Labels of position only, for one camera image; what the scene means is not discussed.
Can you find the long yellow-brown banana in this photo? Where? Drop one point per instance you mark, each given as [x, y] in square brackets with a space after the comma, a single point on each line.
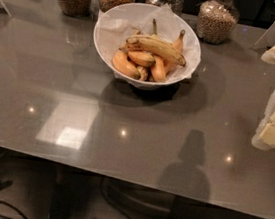
[155, 46]

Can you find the orange banana front centre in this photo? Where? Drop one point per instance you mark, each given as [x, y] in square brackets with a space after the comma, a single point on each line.
[157, 70]

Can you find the white bowl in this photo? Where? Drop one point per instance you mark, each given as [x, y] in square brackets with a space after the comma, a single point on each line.
[123, 14]

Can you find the small brown banana stub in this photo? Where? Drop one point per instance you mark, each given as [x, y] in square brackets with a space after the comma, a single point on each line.
[143, 73]

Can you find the orange banana middle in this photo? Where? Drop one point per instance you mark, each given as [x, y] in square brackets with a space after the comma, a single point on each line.
[143, 59]

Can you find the orange banana front left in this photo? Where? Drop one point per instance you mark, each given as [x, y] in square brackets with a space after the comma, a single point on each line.
[124, 66]

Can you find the glass jar of beans right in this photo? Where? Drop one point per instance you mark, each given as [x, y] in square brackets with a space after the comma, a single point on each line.
[216, 20]

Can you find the white paper liner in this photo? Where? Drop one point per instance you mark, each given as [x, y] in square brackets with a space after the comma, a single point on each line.
[115, 31]

